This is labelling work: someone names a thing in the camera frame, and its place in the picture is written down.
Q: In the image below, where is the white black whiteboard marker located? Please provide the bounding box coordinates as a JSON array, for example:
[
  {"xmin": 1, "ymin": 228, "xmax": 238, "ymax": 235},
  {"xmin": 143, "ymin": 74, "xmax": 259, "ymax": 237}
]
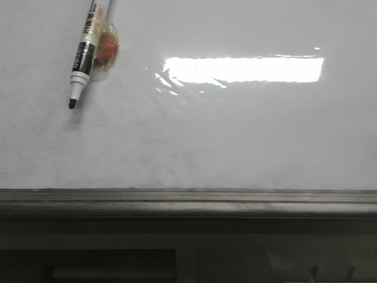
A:
[{"xmin": 68, "ymin": 1, "xmax": 119, "ymax": 109}]

